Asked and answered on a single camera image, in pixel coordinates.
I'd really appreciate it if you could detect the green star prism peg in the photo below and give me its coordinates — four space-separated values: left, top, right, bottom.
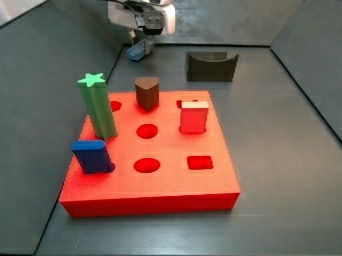
78 73 118 141

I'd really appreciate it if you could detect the brown rounded triangle peg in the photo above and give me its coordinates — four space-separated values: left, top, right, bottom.
135 77 159 112

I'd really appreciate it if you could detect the red shape sorter board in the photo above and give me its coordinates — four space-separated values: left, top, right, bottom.
59 91 240 217

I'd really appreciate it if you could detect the black curved fixture block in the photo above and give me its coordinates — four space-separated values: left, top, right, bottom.
186 52 239 82

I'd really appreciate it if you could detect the dark blue rounded peg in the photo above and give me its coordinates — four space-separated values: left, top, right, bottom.
72 140 115 174

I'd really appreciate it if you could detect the red square block peg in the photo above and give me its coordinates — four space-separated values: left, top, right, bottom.
179 101 208 134

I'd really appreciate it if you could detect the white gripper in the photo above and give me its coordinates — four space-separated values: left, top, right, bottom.
107 0 176 55

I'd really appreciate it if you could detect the light blue arch object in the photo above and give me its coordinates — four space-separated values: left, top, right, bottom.
127 39 147 61

